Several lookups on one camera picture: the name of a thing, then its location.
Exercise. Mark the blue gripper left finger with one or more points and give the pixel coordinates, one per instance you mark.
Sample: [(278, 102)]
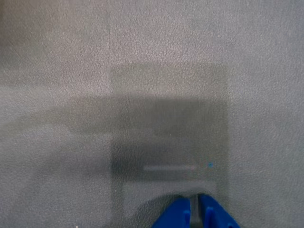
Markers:
[(175, 213)]

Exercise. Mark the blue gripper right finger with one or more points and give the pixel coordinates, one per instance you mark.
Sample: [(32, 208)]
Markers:
[(213, 213)]

